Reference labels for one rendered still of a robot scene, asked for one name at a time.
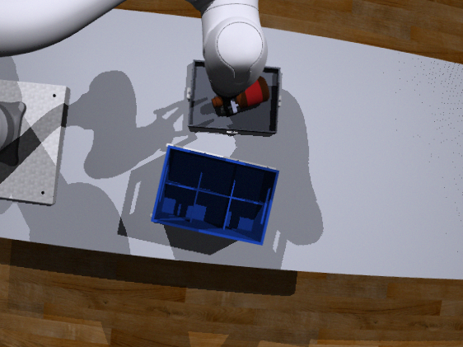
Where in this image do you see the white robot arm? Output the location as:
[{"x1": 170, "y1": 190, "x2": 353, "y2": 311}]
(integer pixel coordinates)
[{"x1": 0, "y1": 0, "x2": 268, "y2": 166}]

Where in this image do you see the brown bottle with red label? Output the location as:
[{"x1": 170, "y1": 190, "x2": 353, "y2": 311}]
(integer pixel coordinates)
[{"x1": 212, "y1": 76, "x2": 269, "y2": 109}]

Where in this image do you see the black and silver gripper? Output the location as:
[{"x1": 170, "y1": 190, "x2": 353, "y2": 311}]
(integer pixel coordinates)
[{"x1": 214, "y1": 91, "x2": 241, "y2": 117}]

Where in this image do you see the blue divided crate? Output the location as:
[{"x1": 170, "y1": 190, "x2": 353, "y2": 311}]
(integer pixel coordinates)
[{"x1": 151, "y1": 145, "x2": 279, "y2": 246}]

